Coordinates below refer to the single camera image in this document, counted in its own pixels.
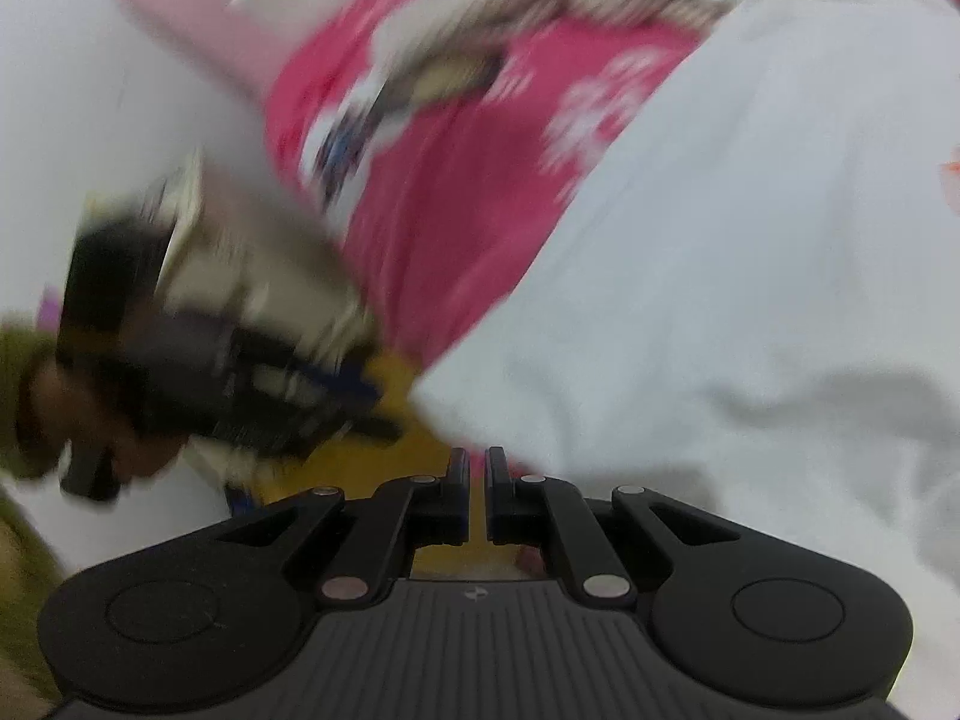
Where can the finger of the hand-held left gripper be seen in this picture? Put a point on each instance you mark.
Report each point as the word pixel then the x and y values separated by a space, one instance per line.
pixel 345 401

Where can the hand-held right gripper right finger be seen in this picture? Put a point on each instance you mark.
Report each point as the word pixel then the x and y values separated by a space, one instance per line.
pixel 496 495

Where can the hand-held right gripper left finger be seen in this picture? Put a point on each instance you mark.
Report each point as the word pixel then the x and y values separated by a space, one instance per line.
pixel 457 495

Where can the white garment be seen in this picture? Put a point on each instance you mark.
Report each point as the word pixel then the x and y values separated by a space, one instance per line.
pixel 750 277

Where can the person's left hand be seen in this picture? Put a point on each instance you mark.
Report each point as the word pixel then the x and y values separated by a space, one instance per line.
pixel 90 420

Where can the pink floral blanket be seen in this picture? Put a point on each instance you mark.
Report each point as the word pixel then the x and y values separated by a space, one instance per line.
pixel 450 225

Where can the person's olive green top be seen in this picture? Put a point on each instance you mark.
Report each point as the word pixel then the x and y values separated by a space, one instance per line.
pixel 22 577

